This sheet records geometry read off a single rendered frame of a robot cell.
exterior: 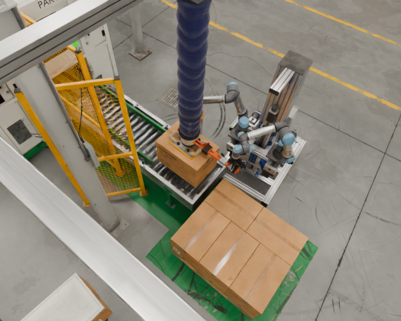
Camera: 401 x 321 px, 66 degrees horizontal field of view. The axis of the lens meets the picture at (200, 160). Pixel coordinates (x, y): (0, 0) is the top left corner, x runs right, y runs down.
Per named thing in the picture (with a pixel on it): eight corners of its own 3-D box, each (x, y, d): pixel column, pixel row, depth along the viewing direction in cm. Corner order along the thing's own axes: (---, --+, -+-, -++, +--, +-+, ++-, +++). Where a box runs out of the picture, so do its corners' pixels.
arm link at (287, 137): (290, 150, 334) (289, 123, 287) (296, 162, 327) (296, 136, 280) (280, 154, 336) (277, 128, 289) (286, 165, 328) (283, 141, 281)
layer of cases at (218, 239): (171, 249, 373) (170, 238, 339) (220, 192, 417) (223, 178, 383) (253, 318, 338) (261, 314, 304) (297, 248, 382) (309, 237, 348)
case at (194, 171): (157, 160, 375) (154, 141, 341) (178, 139, 393) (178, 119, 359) (195, 188, 358) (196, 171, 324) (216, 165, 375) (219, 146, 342)
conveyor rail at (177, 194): (65, 113, 441) (61, 104, 425) (68, 111, 444) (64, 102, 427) (189, 209, 373) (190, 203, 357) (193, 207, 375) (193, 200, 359)
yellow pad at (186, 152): (168, 142, 341) (168, 140, 337) (174, 137, 345) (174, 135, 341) (191, 160, 331) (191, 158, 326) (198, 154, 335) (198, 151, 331)
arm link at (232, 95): (238, 106, 314) (191, 108, 321) (238, 98, 320) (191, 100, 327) (237, 98, 304) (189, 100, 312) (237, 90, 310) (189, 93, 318)
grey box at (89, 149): (81, 156, 281) (72, 136, 256) (86, 152, 284) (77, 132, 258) (96, 168, 275) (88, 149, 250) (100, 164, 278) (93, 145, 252)
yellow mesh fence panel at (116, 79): (83, 207, 411) (8, 95, 233) (83, 200, 416) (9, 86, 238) (148, 195, 425) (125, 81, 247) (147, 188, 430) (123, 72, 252)
